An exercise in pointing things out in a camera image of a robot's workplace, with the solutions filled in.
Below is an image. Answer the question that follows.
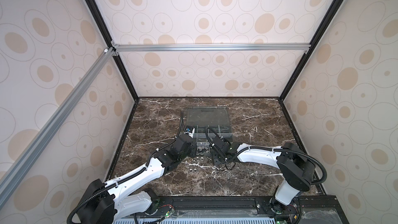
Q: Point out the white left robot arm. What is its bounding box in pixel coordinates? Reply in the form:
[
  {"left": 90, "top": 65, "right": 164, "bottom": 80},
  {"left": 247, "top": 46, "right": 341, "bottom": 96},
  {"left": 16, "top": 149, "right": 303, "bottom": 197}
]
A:
[{"left": 67, "top": 134, "right": 197, "bottom": 224}]

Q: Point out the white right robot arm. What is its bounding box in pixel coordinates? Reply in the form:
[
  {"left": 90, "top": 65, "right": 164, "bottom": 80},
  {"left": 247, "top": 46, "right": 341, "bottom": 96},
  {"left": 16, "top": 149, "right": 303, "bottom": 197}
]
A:
[{"left": 207, "top": 136, "right": 317, "bottom": 205}]

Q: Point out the pile of screws and nuts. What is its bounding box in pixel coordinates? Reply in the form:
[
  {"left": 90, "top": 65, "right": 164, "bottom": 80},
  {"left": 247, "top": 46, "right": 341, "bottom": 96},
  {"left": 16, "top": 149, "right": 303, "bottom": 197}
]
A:
[{"left": 188, "top": 142, "right": 214, "bottom": 173}]

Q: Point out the clear plastic compartment box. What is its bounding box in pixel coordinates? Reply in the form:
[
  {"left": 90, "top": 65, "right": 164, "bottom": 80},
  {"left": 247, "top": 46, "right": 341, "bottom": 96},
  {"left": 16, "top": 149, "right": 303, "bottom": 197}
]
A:
[{"left": 184, "top": 106, "right": 232, "bottom": 156}]

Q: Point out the silver aluminium crossbar rear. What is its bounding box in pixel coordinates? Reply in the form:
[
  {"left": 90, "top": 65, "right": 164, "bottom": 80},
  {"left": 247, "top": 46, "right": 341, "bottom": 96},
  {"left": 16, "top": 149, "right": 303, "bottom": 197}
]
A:
[{"left": 114, "top": 43, "right": 311, "bottom": 52}]

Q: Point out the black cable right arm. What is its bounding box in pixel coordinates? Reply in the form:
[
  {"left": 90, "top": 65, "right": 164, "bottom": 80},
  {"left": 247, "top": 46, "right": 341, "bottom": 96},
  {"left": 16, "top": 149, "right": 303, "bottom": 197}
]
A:
[{"left": 204, "top": 127, "right": 328, "bottom": 186}]

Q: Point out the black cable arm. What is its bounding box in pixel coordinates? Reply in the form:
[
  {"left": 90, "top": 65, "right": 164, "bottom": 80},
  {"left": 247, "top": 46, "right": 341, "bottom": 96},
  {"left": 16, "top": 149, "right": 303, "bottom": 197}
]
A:
[
  {"left": 66, "top": 109, "right": 186, "bottom": 224},
  {"left": 204, "top": 127, "right": 328, "bottom": 186}
]

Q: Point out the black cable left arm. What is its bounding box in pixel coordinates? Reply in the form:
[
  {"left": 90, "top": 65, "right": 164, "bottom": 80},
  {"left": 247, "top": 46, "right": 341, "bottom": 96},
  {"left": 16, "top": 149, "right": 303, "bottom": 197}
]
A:
[{"left": 66, "top": 109, "right": 186, "bottom": 224}]

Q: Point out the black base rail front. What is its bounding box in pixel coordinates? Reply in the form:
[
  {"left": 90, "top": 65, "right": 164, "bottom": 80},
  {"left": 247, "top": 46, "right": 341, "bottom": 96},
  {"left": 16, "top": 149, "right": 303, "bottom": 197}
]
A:
[{"left": 117, "top": 196, "right": 348, "bottom": 224}]

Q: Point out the silver aluminium rail left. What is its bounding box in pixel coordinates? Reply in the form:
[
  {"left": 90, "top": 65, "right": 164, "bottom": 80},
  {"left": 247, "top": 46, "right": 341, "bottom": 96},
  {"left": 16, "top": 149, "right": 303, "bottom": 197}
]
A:
[{"left": 1, "top": 47, "right": 115, "bottom": 207}]

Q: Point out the black corner frame post left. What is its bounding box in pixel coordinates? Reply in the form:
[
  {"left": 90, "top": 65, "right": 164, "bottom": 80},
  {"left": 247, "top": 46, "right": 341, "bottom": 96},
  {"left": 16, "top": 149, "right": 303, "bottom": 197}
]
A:
[{"left": 85, "top": 0, "right": 140, "bottom": 101}]

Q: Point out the black corner frame post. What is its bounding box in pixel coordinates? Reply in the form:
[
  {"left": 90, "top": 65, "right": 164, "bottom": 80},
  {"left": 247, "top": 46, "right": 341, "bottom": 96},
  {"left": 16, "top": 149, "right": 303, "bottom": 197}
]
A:
[
  {"left": 85, "top": 0, "right": 140, "bottom": 101},
  {"left": 279, "top": 0, "right": 344, "bottom": 102}
]

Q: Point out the black corner frame post right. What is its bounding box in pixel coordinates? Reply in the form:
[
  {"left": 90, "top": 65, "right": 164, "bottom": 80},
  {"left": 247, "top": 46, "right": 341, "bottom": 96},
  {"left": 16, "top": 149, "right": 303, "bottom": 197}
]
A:
[{"left": 279, "top": 0, "right": 344, "bottom": 102}]

